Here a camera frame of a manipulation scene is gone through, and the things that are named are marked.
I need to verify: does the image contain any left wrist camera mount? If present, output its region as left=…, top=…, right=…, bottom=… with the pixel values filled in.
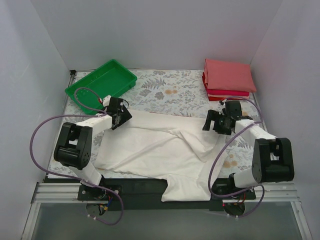
left=99, top=95, right=112, bottom=107

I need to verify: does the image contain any aluminium frame rail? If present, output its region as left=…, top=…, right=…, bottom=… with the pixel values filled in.
left=21, top=181, right=312, bottom=240

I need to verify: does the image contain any floral patterned table mat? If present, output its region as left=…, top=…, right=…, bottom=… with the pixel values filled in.
left=48, top=69, right=261, bottom=179

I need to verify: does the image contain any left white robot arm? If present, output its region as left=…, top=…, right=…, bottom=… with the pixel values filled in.
left=53, top=96, right=132, bottom=200

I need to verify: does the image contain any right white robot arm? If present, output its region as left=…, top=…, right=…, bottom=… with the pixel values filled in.
left=202, top=100, right=295, bottom=199

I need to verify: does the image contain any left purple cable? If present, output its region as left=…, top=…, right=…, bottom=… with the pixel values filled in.
left=29, top=87, right=125, bottom=226

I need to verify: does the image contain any green plastic tray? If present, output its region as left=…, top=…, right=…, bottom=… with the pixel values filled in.
left=65, top=59, right=138, bottom=115

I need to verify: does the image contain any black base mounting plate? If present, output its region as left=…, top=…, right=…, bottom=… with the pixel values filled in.
left=77, top=177, right=257, bottom=212

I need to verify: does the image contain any magenta folded t-shirt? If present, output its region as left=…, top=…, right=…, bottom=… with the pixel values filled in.
left=206, top=89, right=250, bottom=97

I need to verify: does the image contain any white t-shirt red print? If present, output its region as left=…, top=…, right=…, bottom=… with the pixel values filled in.
left=94, top=110, right=227, bottom=202

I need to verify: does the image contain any salmon pink folded t-shirt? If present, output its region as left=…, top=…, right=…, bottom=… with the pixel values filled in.
left=204, top=58, right=257, bottom=93

